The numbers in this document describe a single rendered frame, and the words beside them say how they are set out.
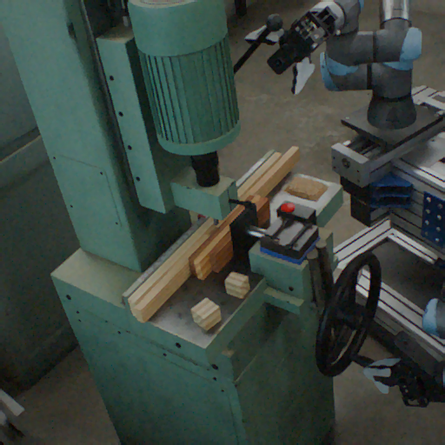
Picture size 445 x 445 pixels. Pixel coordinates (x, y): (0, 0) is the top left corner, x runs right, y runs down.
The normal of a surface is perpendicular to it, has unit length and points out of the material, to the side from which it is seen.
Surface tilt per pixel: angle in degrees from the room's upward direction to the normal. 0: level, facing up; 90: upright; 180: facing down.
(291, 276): 90
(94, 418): 0
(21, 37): 90
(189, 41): 90
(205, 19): 90
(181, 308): 0
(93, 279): 0
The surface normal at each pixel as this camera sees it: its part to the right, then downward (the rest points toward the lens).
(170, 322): -0.14, -0.77
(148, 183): -0.57, 0.58
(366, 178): 0.58, 0.45
